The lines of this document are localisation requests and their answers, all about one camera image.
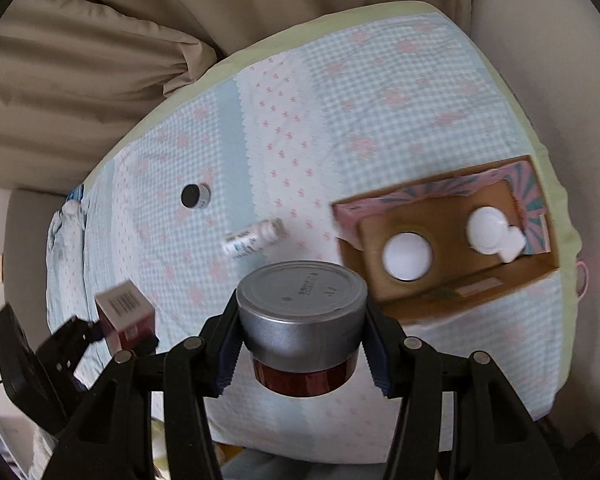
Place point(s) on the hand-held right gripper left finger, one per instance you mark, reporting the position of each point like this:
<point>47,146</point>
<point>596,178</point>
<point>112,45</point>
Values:
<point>225,360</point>

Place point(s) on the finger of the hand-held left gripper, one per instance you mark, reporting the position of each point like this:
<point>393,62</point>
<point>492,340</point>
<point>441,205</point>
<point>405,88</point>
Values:
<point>65,342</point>
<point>147,345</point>

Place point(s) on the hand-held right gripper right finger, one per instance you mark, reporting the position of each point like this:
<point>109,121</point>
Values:
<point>377,360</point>

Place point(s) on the red box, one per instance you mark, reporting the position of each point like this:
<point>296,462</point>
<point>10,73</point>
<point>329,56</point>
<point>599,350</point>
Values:
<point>125,315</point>

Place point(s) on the red jar with silver lid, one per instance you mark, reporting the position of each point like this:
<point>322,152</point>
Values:
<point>300,310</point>

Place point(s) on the white-lid jar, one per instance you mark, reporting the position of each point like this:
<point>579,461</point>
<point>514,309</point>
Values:
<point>407,256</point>

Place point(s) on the cardboard box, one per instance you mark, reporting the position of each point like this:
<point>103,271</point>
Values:
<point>480,287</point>

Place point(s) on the green jar with white lid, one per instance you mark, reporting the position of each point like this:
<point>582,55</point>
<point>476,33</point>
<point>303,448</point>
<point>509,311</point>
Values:
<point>486,230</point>

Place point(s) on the white earbuds case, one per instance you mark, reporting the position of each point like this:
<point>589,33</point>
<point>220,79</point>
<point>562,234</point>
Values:
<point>513,248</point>

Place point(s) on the grey bed headboard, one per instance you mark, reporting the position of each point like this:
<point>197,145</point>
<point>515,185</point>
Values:
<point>30,250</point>

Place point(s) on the white bottle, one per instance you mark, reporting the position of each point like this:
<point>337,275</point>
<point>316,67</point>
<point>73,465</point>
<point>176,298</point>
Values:
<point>252,240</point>

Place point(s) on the dark blue cloth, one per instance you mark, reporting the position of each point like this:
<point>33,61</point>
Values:
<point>76,193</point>

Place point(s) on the black-lid jar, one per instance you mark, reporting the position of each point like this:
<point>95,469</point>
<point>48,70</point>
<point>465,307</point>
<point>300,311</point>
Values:
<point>192,196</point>

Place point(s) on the checked pink-patterned bed sheet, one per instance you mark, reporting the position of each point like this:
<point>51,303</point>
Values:
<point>380,125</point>

